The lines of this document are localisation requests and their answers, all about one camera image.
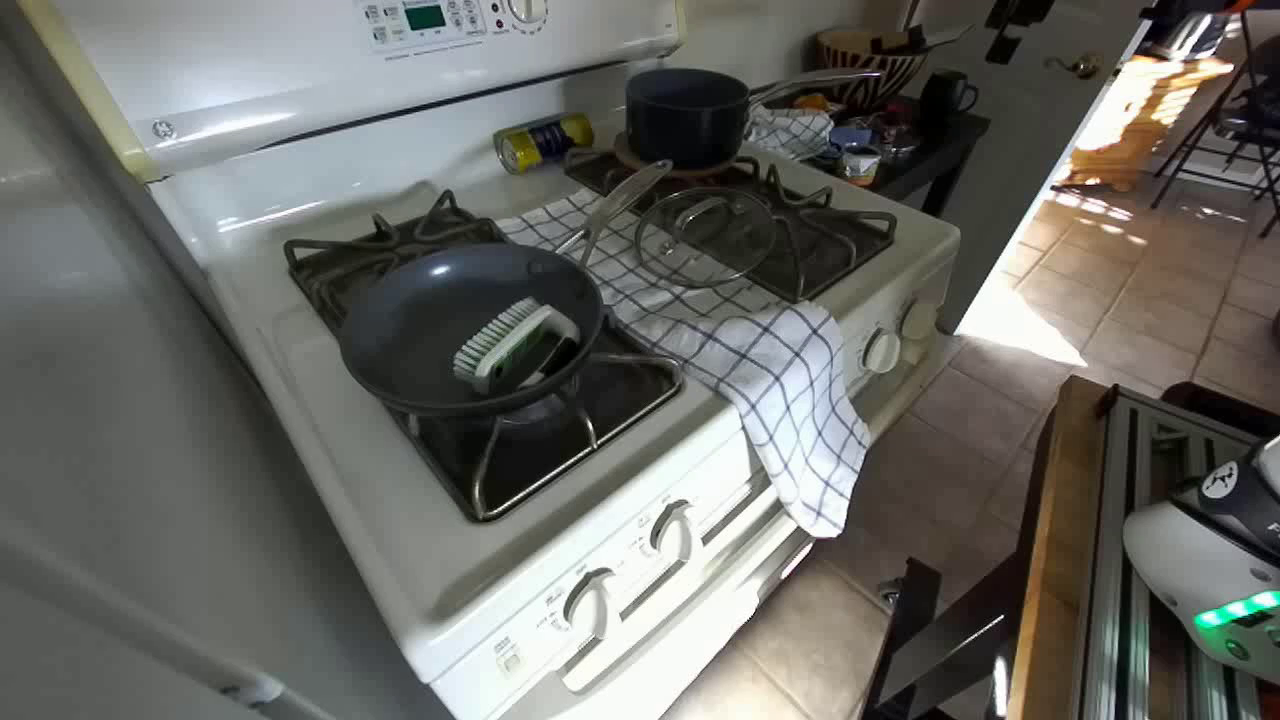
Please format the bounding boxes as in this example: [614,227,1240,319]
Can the dark blue pot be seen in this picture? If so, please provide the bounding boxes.
[621,65,866,171]

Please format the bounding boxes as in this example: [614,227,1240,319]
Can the white green scrub sponge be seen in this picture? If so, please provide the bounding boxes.
[448,295,584,394]

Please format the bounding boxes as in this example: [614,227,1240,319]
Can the black burner grate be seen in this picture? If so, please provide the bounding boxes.
[278,188,687,523]
[564,142,901,302]

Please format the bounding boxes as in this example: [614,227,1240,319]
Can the white blue checkered towel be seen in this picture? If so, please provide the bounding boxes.
[493,182,877,543]

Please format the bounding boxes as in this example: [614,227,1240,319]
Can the white stove knob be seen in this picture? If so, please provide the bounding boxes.
[556,565,621,642]
[861,328,909,381]
[645,495,699,566]
[897,291,943,346]

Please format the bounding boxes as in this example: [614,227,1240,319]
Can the dark grey frying pan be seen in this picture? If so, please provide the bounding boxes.
[331,154,674,420]

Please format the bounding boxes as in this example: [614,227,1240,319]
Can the yellow black can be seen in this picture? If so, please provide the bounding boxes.
[493,111,599,174]

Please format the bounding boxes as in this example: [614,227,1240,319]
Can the white gas stove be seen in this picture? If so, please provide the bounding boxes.
[23,0,968,720]

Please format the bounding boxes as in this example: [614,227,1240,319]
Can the small white cup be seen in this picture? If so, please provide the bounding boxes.
[835,142,887,188]

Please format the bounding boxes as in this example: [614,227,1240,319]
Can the dark side table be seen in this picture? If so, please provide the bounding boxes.
[795,109,993,219]

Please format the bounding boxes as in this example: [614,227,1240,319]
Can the woven basket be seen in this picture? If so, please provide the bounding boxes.
[812,24,927,98]

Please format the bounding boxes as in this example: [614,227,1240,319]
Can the black stand legs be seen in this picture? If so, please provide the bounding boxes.
[861,557,1018,720]

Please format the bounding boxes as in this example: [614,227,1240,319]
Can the black mug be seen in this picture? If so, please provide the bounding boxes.
[917,67,984,129]

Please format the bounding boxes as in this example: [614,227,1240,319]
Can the wooden board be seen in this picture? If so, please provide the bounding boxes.
[1009,376,1111,720]

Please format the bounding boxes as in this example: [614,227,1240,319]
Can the white refrigerator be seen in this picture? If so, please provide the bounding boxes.
[0,0,445,720]

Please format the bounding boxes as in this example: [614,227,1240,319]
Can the black folding chair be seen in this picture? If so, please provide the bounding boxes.
[1149,33,1280,239]

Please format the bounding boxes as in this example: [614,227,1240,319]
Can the aluminium frame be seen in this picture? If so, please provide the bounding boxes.
[1079,383,1280,720]

